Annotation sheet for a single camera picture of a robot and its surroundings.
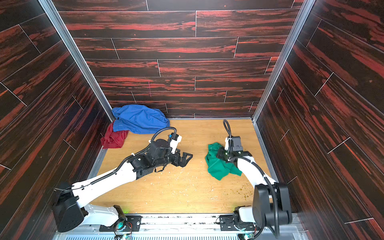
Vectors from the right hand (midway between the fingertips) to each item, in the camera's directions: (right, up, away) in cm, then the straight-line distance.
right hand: (222, 152), depth 90 cm
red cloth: (-73, +8, +11) cm, 74 cm away
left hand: (-20, +1, -15) cm, 26 cm away
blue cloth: (-57, +22, +15) cm, 63 cm away
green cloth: (-3, -8, -4) cm, 9 cm away
